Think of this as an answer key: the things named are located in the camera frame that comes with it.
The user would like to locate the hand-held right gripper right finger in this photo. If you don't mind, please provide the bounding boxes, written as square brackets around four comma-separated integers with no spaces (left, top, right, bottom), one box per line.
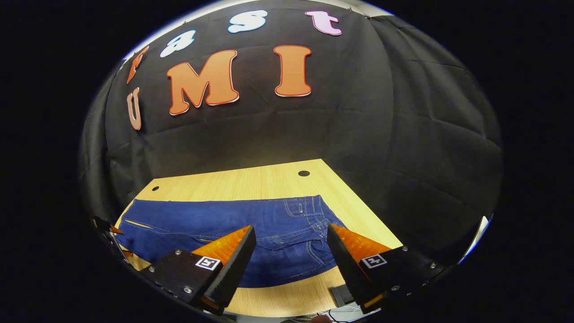
[326,223,449,314]

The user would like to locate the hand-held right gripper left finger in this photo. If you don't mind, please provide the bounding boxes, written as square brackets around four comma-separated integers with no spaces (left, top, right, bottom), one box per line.
[141,225,257,315]

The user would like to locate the blue jeans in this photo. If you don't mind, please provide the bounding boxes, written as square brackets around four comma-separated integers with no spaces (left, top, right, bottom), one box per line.
[116,195,348,288]

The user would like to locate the black box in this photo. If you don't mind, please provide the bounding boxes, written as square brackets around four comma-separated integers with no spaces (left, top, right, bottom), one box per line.
[330,284,357,308]

